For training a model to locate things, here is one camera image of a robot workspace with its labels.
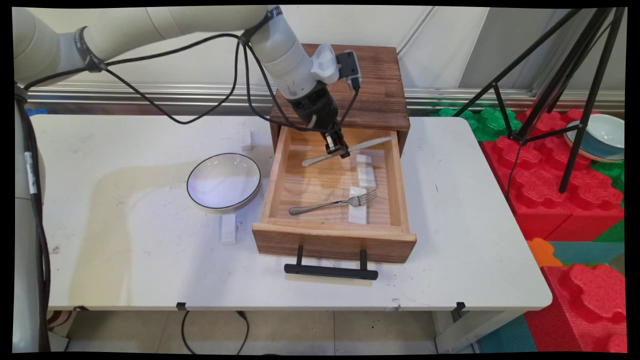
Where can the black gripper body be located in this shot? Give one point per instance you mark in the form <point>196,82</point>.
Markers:
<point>317,110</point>

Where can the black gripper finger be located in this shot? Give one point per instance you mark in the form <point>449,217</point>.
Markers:
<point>344,149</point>
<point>331,142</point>

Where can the silver table knife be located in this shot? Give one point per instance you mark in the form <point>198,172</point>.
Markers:
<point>370,144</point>

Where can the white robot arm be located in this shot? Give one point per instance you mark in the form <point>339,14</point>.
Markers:
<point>150,25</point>

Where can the white ceramic cutlery rest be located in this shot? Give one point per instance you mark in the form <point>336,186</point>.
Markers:
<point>366,175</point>
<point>357,216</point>
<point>228,230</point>
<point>246,139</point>

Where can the silver fork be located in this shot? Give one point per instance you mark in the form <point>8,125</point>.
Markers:
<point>362,200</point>

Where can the dark wooden drawer cabinet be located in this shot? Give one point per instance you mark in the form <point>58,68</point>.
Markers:
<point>380,95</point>

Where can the white plate with black rim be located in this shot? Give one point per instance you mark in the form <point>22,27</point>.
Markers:
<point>222,181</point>

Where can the green foam building block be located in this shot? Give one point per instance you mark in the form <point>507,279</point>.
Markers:
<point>487,122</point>
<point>612,175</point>

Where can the red foam building block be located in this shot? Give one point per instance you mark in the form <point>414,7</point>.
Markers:
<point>590,300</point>
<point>540,185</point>

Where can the white table leg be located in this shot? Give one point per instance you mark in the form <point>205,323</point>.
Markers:
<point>460,335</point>

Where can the orange foam piece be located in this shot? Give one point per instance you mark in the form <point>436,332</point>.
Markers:
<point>542,252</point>

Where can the black tripod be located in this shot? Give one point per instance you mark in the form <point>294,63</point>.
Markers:
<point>593,100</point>

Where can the white and teal bowl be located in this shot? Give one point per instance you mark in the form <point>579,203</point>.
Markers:
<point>607,132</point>

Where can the teal foam mat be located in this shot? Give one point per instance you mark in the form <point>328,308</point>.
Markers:
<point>590,252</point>

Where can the brown patterned cloth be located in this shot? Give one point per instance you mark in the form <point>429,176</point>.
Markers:
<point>60,319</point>

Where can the grey board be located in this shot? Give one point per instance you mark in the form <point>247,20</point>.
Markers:
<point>59,342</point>

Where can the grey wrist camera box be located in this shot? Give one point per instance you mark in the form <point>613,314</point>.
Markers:
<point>348,65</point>

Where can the metal wall rail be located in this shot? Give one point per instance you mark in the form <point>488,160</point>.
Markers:
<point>450,97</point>

